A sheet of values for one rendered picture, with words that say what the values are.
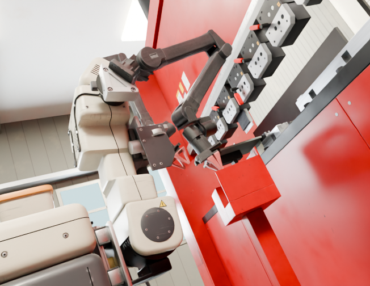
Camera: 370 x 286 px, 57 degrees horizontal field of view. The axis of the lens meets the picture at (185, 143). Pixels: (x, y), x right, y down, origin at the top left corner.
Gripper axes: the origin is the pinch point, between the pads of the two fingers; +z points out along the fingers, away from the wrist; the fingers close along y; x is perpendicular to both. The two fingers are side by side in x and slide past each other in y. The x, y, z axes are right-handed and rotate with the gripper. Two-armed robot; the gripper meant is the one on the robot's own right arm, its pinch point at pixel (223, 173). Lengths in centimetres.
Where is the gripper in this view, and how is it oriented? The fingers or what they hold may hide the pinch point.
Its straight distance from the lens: 112.6
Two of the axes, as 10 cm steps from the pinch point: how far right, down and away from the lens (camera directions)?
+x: -0.5, 4.2, 9.1
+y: 8.1, -5.1, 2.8
